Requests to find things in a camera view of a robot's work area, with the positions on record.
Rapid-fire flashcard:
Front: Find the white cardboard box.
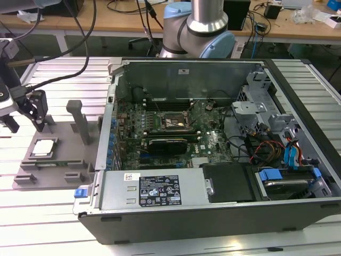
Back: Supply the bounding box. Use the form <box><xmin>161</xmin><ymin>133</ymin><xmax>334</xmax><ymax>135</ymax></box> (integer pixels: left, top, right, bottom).
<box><xmin>314</xmin><ymin>12</ymin><xmax>341</xmax><ymax>29</ymax></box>

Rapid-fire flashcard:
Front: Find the hard disk in blue carrier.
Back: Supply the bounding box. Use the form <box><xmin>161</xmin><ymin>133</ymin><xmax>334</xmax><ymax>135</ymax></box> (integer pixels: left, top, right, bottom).
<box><xmin>255</xmin><ymin>167</ymin><xmax>324</xmax><ymax>201</ymax></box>

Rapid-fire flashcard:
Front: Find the black plastic shroud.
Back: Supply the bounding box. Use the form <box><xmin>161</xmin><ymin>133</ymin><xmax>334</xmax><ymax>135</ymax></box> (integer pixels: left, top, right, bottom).
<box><xmin>201</xmin><ymin>163</ymin><xmax>258</xmax><ymax>203</ymax></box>

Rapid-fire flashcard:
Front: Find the black graphics card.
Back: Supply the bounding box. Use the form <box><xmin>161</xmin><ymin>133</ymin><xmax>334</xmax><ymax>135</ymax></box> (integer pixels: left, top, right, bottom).
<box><xmin>147</xmin><ymin>137</ymin><xmax>188</xmax><ymax>156</ymax></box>

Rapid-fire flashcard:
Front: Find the black open PC case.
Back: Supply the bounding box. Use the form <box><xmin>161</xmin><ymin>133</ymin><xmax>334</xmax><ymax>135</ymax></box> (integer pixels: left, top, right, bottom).
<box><xmin>73</xmin><ymin>57</ymin><xmax>341</xmax><ymax>245</ymax></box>

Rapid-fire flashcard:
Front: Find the black monitor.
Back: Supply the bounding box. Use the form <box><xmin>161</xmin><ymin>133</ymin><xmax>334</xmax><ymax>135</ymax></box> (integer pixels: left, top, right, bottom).
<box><xmin>0</xmin><ymin>0</ymin><xmax>85</xmax><ymax>17</ymax></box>

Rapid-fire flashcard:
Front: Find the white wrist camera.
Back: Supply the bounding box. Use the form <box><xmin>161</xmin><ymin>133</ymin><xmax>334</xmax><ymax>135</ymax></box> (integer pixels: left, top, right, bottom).
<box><xmin>0</xmin><ymin>85</ymin><xmax>17</xmax><ymax>116</ymax></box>

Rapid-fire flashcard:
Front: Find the yellow power wire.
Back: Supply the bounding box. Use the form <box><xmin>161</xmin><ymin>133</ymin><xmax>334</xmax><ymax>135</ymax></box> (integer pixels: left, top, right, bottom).
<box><xmin>267</xmin><ymin>145</ymin><xmax>282</xmax><ymax>162</ymax></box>

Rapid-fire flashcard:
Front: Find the metal socket cover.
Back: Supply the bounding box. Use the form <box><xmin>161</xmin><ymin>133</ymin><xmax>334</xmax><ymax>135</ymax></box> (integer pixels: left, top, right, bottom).
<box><xmin>186</xmin><ymin>100</ymin><xmax>200</xmax><ymax>127</ymax></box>

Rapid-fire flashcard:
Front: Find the wooden desk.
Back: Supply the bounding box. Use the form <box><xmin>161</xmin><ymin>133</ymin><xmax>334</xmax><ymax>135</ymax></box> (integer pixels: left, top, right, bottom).
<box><xmin>0</xmin><ymin>0</ymin><xmax>341</xmax><ymax>46</ymax></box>

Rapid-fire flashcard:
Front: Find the silver finned heatsink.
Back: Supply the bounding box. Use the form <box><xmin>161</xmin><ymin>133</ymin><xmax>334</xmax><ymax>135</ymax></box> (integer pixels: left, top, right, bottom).
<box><xmin>192</xmin><ymin>156</ymin><xmax>209</xmax><ymax>168</ymax></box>

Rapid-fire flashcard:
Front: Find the green motherboard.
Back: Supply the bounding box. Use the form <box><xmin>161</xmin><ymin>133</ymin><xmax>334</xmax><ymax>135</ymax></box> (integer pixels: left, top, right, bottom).
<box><xmin>113</xmin><ymin>98</ymin><xmax>235</xmax><ymax>171</ymax></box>

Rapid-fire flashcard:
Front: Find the silver power supply unit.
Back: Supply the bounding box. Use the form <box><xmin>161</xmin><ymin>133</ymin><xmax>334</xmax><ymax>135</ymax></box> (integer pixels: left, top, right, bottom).
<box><xmin>98</xmin><ymin>170</ymin><xmax>211</xmax><ymax>211</ymax></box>

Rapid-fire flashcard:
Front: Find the crumpled white paper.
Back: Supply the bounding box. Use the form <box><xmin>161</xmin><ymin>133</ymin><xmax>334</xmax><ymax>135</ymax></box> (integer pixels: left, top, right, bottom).
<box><xmin>16</xmin><ymin>7</ymin><xmax>45</xmax><ymax>23</ymax></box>

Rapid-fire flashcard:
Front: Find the silver CPU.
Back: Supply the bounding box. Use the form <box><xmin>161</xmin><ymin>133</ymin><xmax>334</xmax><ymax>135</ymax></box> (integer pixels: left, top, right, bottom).
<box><xmin>31</xmin><ymin>140</ymin><xmax>56</xmax><ymax>155</ymax></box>

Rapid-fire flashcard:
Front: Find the green RAM stick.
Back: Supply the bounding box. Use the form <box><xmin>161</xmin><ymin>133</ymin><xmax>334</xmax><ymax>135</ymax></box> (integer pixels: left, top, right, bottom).
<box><xmin>145</xmin><ymin>133</ymin><xmax>201</xmax><ymax>142</ymax></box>

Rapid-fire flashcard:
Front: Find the black office chair base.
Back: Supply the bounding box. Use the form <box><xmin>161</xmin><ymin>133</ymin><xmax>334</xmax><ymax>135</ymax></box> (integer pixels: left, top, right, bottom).
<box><xmin>128</xmin><ymin>37</ymin><xmax>160</xmax><ymax>57</ymax></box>

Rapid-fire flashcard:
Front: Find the black box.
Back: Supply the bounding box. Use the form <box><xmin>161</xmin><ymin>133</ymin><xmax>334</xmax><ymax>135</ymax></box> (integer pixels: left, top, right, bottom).
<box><xmin>228</xmin><ymin>0</ymin><xmax>251</xmax><ymax>31</ymax></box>

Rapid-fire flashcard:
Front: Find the CPU socket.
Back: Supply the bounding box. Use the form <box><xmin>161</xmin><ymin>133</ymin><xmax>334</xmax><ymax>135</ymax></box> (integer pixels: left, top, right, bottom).
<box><xmin>159</xmin><ymin>111</ymin><xmax>191</xmax><ymax>131</ymax></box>

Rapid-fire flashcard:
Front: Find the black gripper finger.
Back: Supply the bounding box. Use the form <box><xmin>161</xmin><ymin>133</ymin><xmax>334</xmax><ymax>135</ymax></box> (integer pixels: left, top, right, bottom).
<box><xmin>25</xmin><ymin>90</ymin><xmax>49</xmax><ymax>133</ymax></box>
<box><xmin>1</xmin><ymin>113</ymin><xmax>20</xmax><ymax>134</ymax></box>

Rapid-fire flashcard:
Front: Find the grey parts rack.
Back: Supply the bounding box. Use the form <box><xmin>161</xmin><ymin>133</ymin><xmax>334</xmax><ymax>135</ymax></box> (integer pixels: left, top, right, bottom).
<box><xmin>13</xmin><ymin>100</ymin><xmax>104</xmax><ymax>190</ymax></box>

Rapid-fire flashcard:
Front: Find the red power wire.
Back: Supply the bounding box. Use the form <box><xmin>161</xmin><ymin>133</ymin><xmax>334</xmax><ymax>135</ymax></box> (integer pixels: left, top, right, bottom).
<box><xmin>250</xmin><ymin>140</ymin><xmax>285</xmax><ymax>164</ymax></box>

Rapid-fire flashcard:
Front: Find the thin black cable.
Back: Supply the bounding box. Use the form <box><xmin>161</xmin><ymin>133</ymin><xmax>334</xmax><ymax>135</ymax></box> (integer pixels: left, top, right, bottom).
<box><xmin>209</xmin><ymin>89</ymin><xmax>237</xmax><ymax>103</ymax></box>

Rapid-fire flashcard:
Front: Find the small black adapter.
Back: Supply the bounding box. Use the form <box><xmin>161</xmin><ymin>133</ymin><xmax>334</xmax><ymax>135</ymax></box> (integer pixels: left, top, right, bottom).
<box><xmin>263</xmin><ymin>4</ymin><xmax>281</xmax><ymax>20</ymax></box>

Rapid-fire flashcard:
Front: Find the black camera cable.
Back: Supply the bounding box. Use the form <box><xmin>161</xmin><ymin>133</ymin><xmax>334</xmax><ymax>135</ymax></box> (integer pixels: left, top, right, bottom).
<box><xmin>15</xmin><ymin>0</ymin><xmax>97</xmax><ymax>93</ymax></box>

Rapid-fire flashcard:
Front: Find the blue SATA cable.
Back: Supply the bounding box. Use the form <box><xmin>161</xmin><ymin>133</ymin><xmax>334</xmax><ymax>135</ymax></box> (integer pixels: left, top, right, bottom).
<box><xmin>283</xmin><ymin>145</ymin><xmax>293</xmax><ymax>169</ymax></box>
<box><xmin>290</xmin><ymin>143</ymin><xmax>301</xmax><ymax>171</ymax></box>

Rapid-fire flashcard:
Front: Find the silver metal drive cage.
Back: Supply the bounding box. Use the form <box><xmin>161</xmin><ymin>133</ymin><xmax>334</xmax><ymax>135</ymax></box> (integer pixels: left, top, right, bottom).
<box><xmin>230</xmin><ymin>66</ymin><xmax>299</xmax><ymax>139</ymax></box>

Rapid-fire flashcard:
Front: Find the clear plastic bag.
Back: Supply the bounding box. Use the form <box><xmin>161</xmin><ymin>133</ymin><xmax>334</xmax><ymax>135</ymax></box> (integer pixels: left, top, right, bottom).
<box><xmin>290</xmin><ymin>5</ymin><xmax>316</xmax><ymax>25</ymax></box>

